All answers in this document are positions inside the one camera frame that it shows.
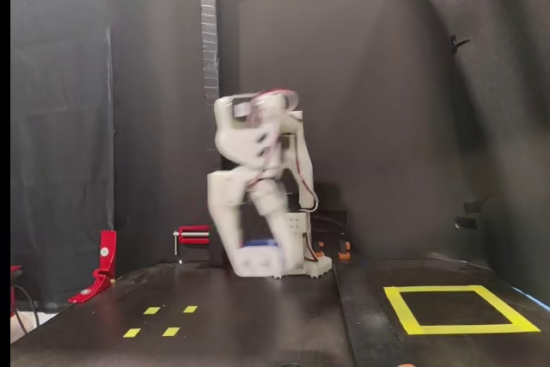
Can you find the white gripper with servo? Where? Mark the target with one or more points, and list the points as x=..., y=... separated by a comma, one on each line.
x=224, y=199

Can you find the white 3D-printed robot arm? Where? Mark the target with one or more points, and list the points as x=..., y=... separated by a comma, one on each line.
x=240, y=139

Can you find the red metal corner bracket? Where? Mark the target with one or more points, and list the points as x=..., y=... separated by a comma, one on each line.
x=107, y=255

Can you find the yellow tape square outline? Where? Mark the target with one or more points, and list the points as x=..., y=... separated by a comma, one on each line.
x=472, y=329

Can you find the small yellow tape marker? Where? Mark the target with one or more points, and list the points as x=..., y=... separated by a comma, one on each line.
x=151, y=310
x=190, y=309
x=131, y=333
x=171, y=332

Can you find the black clip on backdrop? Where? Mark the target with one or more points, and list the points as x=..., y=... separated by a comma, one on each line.
x=457, y=43

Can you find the black foam board post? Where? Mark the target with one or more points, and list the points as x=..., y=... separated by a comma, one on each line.
x=210, y=40

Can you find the blue white charger plug block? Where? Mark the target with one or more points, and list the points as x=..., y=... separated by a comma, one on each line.
x=258, y=261

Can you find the red screw clamp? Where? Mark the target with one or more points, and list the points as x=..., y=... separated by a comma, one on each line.
x=193, y=229

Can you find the red metal part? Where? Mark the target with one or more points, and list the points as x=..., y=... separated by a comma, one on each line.
x=15, y=268

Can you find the black tape piece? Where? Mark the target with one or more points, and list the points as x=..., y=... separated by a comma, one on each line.
x=472, y=207
x=466, y=223

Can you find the black flat strip rail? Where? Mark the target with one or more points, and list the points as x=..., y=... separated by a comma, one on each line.
x=365, y=332

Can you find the black fabric curtain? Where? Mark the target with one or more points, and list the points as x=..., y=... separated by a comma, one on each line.
x=60, y=126

